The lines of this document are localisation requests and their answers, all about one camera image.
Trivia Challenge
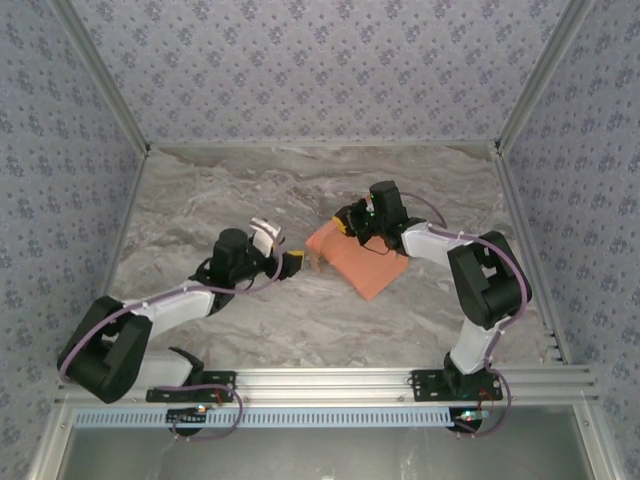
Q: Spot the long aluminium mounting rail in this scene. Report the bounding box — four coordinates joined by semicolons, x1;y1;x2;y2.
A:
54;367;599;404

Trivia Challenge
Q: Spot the aluminium frame post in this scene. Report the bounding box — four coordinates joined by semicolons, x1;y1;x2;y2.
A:
49;0;152;155
493;0;600;154

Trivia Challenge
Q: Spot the thin aluminium table end rail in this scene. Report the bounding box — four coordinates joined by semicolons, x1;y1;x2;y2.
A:
147;141;499;150

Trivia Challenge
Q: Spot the aluminium table side rail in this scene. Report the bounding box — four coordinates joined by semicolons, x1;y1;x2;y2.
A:
491;143;572;365
77;147;151;369

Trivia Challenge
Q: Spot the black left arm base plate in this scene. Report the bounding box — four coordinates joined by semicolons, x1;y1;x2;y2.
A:
144;369;237;404

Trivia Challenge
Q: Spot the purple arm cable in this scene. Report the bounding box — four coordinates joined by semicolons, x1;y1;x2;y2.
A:
399;192;534;440
57;244;287;445

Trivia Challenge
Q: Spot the small left controller board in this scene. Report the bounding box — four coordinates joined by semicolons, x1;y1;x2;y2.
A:
166;405;209;427

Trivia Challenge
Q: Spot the grey metal sheet shelf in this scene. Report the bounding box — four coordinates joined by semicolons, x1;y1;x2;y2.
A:
29;404;619;480

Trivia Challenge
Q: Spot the small right controller board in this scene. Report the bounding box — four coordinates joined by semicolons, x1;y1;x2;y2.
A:
449;407;489;432

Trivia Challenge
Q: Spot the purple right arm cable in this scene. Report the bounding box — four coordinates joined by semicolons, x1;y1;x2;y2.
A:
399;192;534;440

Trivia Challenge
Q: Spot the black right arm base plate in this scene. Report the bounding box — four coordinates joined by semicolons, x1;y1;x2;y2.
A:
409;368;504;404

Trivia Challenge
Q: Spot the small controller board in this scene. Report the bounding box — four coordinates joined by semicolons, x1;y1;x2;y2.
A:
449;407;489;432
166;405;209;427

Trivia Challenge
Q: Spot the pink paper box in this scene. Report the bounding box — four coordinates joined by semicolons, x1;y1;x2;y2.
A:
305;218;409;302

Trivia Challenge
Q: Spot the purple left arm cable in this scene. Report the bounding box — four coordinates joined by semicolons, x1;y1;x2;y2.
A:
57;244;287;445

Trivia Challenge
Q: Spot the pale blue slotted cable duct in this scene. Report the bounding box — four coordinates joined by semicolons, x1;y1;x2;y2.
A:
73;407;464;429

